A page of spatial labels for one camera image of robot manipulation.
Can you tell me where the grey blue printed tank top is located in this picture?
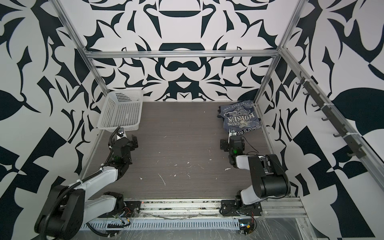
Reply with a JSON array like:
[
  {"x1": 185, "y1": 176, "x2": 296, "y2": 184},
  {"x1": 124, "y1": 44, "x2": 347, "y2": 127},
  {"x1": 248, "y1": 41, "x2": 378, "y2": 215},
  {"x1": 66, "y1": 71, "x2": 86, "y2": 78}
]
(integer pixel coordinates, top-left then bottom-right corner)
[{"x1": 218, "y1": 99, "x2": 261, "y2": 133}]

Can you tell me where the navy tank top red trim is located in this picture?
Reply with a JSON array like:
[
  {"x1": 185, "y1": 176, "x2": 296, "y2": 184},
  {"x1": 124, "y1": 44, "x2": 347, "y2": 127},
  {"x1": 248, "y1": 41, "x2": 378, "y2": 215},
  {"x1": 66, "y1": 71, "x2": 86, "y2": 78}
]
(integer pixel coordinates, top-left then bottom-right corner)
[{"x1": 217, "y1": 103, "x2": 263, "y2": 134}]

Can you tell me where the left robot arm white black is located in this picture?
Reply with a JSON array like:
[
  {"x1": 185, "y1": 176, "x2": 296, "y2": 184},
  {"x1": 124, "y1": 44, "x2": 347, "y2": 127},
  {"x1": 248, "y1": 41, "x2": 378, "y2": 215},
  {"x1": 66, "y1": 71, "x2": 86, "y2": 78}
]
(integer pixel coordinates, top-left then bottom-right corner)
[{"x1": 34, "y1": 130, "x2": 139, "y2": 240}]

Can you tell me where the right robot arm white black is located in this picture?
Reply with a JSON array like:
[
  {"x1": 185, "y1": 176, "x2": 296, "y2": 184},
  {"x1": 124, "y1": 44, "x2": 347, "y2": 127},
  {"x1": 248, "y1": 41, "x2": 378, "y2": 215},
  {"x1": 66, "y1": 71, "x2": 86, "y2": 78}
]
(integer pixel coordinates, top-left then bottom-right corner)
[{"x1": 220, "y1": 136, "x2": 291, "y2": 207}]

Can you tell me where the white plastic laundry basket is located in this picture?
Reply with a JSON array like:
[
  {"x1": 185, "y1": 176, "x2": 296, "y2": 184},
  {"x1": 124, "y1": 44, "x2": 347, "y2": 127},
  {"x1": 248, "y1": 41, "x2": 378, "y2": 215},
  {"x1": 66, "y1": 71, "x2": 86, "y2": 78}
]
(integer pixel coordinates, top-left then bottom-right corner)
[{"x1": 97, "y1": 89, "x2": 144, "y2": 133}]

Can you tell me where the small green circuit board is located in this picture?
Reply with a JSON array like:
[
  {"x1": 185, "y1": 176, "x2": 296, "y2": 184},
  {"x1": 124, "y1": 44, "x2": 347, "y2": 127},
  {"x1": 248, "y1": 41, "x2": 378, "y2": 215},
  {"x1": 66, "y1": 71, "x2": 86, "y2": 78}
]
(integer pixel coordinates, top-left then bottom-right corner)
[{"x1": 240, "y1": 222, "x2": 257, "y2": 235}]

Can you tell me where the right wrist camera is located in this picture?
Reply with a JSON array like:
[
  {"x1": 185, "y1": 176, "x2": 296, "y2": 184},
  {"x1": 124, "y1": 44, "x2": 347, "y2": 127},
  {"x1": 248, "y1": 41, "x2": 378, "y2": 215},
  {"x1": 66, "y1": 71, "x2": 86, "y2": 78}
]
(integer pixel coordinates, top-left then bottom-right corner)
[{"x1": 229, "y1": 130, "x2": 238, "y2": 138}]

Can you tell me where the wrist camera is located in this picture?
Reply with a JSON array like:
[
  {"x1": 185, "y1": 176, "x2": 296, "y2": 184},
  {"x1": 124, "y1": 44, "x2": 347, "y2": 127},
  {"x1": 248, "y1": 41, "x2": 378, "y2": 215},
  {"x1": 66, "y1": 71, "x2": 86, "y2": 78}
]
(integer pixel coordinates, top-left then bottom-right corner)
[
  {"x1": 116, "y1": 128, "x2": 126, "y2": 140},
  {"x1": 229, "y1": 130, "x2": 238, "y2": 138}
]

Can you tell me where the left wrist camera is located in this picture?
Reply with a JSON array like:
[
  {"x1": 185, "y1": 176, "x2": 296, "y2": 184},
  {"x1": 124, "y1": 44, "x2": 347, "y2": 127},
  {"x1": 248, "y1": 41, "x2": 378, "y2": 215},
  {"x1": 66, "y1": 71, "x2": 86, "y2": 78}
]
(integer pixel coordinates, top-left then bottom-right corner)
[{"x1": 116, "y1": 128, "x2": 126, "y2": 140}]

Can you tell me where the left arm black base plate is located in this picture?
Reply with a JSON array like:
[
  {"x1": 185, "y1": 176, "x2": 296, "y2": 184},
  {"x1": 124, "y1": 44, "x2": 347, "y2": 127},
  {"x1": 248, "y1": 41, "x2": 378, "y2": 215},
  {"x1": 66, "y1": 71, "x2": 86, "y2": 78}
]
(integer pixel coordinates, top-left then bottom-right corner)
[{"x1": 120, "y1": 201, "x2": 142, "y2": 218}]

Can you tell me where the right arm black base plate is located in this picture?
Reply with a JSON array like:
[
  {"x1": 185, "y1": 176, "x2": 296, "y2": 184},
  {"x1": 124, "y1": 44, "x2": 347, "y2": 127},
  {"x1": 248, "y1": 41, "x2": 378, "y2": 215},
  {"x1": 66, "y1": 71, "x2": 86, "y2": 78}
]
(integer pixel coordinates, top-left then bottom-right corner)
[{"x1": 219, "y1": 200, "x2": 263, "y2": 217}]

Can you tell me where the aluminium frame enclosure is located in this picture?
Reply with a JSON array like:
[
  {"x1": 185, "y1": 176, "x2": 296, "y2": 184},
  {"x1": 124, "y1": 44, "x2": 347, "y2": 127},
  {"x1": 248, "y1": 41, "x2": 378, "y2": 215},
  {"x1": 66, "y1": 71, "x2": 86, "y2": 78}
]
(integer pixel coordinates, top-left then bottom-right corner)
[{"x1": 49, "y1": 0, "x2": 384, "y2": 193}]

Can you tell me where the white slotted cable duct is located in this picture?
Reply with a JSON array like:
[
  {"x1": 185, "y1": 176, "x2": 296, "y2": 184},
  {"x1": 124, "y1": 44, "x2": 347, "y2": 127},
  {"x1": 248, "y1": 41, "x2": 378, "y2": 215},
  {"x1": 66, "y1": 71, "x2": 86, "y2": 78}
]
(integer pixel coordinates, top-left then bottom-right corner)
[{"x1": 90, "y1": 219, "x2": 240, "y2": 231}]

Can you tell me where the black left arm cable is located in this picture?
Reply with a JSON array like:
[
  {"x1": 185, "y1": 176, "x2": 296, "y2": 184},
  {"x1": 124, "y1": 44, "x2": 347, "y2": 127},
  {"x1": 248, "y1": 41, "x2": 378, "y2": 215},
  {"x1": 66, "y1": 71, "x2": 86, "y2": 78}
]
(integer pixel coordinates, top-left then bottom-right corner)
[{"x1": 38, "y1": 170, "x2": 127, "y2": 240}]

